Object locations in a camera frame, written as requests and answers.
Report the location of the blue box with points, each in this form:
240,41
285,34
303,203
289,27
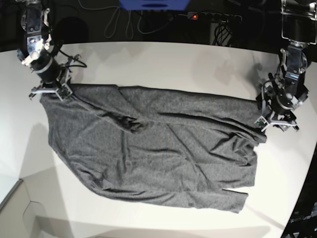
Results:
154,4

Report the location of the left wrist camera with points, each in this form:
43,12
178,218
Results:
262,123

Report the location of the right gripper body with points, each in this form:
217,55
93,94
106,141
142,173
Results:
35,55

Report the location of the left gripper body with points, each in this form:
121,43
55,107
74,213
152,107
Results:
284,91

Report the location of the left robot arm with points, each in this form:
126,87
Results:
299,26

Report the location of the black power strip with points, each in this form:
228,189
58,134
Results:
214,17

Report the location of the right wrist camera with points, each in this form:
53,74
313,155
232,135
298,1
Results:
63,92

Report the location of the grey cardboard box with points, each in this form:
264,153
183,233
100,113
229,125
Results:
22,217

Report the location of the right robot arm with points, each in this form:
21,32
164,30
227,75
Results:
35,22

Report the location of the grey t-shirt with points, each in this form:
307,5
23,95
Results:
161,147

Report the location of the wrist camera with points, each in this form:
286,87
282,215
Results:
262,123
63,92

